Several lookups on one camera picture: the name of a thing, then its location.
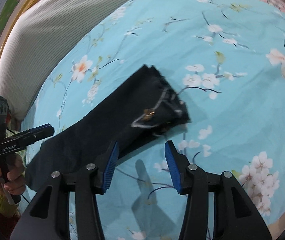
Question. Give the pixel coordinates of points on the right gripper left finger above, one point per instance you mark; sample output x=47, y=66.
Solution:
x=47, y=215

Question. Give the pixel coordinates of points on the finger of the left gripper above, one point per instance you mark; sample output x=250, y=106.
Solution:
x=36, y=134

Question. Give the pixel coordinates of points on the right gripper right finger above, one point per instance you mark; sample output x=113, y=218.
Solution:
x=235, y=215

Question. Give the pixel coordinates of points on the black knit pants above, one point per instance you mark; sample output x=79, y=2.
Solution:
x=141, y=109

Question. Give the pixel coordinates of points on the yellow-green knit sleeve forearm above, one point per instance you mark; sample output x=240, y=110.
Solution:
x=6, y=209

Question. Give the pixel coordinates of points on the left hand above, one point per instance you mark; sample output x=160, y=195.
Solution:
x=16, y=183

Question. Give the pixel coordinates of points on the white striped bolster pillow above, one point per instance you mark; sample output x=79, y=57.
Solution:
x=39, y=40

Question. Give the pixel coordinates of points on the light blue floral bedsheet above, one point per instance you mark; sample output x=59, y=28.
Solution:
x=226, y=61

